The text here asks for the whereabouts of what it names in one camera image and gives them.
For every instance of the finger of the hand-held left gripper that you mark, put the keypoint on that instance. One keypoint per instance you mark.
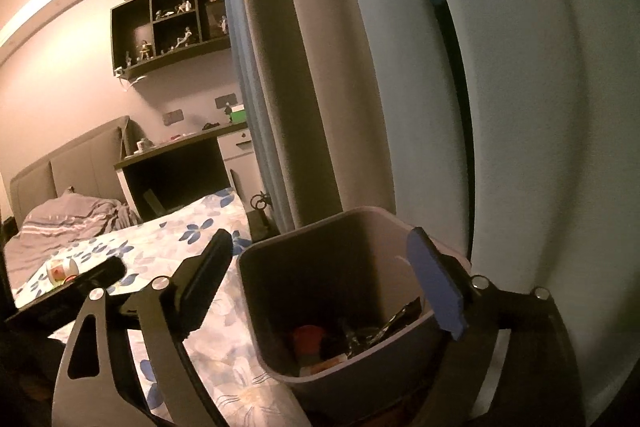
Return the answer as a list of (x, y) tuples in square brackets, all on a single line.
[(95, 272)]

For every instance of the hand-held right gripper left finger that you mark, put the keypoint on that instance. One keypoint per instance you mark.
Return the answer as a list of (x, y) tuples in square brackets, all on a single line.
[(202, 282)]

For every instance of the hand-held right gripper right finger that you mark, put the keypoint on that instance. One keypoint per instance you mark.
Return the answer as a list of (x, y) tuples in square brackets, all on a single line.
[(440, 292)]

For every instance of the small white red cup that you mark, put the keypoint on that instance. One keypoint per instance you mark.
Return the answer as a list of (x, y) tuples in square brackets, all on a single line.
[(61, 269)]

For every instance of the black wrapper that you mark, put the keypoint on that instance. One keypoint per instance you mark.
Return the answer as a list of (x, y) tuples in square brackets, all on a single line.
[(390, 322)]

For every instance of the grey trash bin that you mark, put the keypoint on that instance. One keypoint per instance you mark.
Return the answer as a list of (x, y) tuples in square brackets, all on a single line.
[(325, 267)]

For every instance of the blue floral blanket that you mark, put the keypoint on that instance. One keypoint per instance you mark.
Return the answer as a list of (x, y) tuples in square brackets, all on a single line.
[(165, 237)]

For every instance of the grey striped quilt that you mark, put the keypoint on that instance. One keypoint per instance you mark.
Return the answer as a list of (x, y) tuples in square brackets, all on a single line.
[(65, 217)]

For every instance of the black metal hook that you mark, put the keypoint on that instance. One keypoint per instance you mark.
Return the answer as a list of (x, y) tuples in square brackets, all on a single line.
[(260, 202)]

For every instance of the grey padded headboard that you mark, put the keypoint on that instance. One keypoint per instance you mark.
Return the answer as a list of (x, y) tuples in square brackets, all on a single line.
[(85, 162)]

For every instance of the white drawer cabinet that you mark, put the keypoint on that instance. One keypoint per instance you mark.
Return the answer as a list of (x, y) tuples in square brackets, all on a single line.
[(237, 167)]

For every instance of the dark top desk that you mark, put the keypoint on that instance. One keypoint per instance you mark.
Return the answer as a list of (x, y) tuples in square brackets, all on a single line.
[(170, 148)]

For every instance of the small black desk item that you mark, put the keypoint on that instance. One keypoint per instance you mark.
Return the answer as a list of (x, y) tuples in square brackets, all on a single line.
[(210, 125)]

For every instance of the green box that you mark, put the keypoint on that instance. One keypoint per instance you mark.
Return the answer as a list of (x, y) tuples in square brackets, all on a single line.
[(239, 117)]

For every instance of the grey curtain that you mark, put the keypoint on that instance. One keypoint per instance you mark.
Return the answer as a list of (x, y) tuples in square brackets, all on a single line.
[(310, 82)]

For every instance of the row of small figurines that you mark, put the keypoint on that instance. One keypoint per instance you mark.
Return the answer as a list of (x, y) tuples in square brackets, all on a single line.
[(185, 38)]

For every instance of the grey wall socket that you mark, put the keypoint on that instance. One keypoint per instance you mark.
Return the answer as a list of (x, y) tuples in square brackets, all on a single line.
[(172, 117), (225, 101)]

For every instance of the dark wall shelf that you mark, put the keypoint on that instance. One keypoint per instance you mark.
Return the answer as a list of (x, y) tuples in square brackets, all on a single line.
[(130, 32)]

